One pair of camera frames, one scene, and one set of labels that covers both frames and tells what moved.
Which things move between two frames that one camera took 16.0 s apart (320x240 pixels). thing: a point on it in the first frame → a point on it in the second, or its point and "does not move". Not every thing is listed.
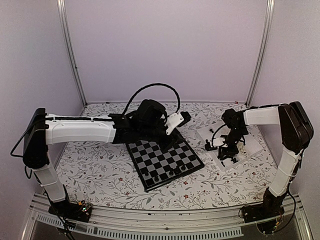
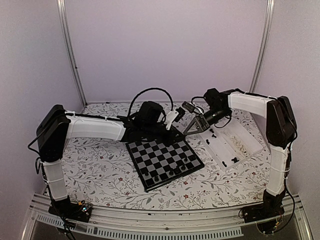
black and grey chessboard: (156, 168) does not move
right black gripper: (230, 152) → (196, 120)
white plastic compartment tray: (214, 142) does not move
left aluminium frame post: (65, 21) does not move
